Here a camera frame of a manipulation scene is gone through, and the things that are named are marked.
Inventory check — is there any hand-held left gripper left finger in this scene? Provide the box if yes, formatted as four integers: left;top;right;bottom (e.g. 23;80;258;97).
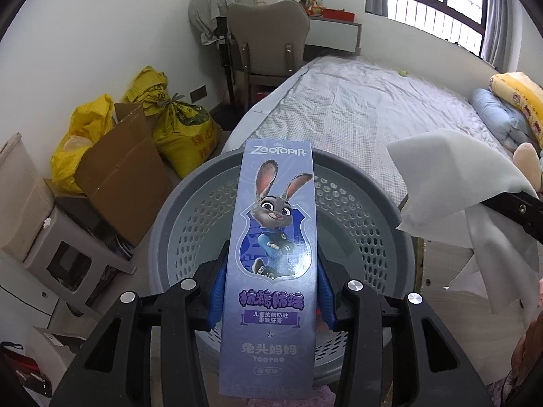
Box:
49;237;230;407

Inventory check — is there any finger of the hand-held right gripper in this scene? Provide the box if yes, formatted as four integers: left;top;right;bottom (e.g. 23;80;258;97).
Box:
484;190;543;247

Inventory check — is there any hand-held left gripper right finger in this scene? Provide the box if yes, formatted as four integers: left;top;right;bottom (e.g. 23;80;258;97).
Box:
314;244;495;407

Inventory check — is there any purple toothpaste box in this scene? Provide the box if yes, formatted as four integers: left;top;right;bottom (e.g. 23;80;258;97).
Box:
216;138;320;400

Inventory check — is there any grey plastic basket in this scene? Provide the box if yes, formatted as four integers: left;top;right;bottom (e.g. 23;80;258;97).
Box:
148;148;417;384

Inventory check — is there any white cloth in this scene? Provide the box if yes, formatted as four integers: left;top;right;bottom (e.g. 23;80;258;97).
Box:
386;129;540;327

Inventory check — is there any person's right forearm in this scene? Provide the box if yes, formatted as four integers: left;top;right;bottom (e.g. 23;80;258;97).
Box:
511;316;543;395

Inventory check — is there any blue pillow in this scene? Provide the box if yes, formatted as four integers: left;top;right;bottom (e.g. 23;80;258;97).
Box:
470;88;535;147

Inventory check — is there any yellow patterned pillow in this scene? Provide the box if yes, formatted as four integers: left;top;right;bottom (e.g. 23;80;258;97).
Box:
488;72;543;140

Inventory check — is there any brown cardboard box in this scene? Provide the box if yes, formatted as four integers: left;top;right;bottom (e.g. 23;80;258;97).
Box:
74;102;176;247

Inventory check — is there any tied yellow woven sack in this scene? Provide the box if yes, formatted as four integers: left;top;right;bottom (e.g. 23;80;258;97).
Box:
153;93;222;179

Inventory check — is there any grey plastic stool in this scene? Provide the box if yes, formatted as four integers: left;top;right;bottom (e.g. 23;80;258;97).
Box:
23;197;137;302

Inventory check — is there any small white box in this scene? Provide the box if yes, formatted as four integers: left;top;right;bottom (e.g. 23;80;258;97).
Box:
25;326;90;391

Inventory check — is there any bed with lilac sheet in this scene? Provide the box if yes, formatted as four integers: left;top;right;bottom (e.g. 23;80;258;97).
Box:
221;54;543;221

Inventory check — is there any red and black bag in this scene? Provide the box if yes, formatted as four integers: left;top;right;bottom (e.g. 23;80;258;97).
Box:
0;341;47;399

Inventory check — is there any yellow plastic bag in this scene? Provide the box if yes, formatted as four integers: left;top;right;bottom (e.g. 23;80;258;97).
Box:
124;65;169;116
51;94;116;193

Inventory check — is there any white storage box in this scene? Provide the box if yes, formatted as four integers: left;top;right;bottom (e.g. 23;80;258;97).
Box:
0;132;56;261

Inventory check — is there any window with bars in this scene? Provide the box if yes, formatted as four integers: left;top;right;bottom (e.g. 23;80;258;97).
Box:
388;0;486;52

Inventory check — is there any grey and white desk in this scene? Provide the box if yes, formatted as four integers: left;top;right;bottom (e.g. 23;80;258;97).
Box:
303;16;363;58

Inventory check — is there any beige chair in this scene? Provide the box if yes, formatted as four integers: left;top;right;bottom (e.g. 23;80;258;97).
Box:
220;0;311;106

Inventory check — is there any red box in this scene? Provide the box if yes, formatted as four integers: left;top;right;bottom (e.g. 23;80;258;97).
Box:
324;8;357;22

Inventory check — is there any grey cloth on chair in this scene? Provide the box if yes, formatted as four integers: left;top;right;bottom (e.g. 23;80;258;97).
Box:
188;0;255;45

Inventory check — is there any printed picture box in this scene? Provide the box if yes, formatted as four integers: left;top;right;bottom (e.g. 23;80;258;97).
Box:
299;0;325;18

